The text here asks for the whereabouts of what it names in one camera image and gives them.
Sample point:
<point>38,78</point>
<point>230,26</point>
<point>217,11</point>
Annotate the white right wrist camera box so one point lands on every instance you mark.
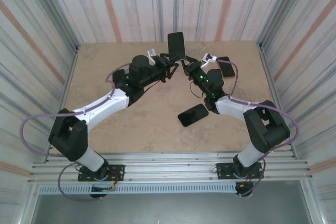
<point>210,56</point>

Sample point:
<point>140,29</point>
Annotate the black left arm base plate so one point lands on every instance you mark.
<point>118,169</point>

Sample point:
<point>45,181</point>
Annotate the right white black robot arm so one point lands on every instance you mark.
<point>231,106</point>

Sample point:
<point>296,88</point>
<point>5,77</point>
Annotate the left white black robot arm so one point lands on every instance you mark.
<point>105,104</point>

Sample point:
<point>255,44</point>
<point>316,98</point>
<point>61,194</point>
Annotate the aluminium rail frame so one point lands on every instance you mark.
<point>168,166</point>

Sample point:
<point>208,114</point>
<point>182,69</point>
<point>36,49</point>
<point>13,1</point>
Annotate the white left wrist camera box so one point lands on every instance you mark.
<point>151,52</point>

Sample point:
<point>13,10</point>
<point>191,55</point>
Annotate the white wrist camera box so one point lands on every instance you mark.
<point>151,52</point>
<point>210,56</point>

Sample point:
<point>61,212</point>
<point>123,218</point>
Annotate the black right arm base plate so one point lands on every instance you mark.
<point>223,167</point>

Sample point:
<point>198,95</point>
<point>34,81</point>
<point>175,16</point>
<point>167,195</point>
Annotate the pink phone case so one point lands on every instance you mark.
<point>228,77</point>

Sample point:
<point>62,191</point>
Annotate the aluminium side rail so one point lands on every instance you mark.
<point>77,48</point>
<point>260,47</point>

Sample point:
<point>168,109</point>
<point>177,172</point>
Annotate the black phone case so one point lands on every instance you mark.
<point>183,125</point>

